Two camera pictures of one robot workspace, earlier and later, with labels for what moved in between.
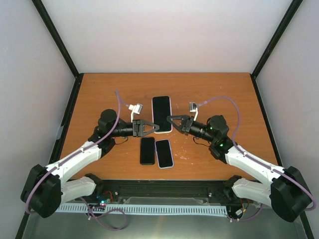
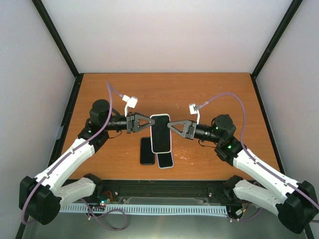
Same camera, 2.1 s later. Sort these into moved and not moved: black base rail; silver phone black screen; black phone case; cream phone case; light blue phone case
Moved: cream phone case
Not moved: light blue phone case; silver phone black screen; black phone case; black base rail
